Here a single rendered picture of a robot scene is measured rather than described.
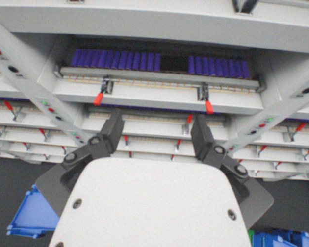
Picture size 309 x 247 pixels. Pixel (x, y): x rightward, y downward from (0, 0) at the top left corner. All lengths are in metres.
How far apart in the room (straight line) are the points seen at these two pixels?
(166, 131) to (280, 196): 1.27
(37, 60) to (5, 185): 1.33
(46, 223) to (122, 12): 1.25
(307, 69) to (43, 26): 0.53
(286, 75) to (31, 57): 0.61
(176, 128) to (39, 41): 0.49
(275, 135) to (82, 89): 0.75
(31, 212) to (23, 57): 1.05
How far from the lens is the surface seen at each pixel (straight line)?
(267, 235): 1.00
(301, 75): 0.42
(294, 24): 0.33
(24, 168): 1.60
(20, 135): 1.01
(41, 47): 0.45
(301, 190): 1.76
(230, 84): 0.41
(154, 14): 0.25
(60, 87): 0.45
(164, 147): 0.67
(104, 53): 0.45
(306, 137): 0.83
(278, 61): 0.47
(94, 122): 0.56
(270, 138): 0.70
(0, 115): 0.84
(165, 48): 0.44
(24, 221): 1.29
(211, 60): 0.44
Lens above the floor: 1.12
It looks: 55 degrees down
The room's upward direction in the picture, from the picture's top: 4 degrees clockwise
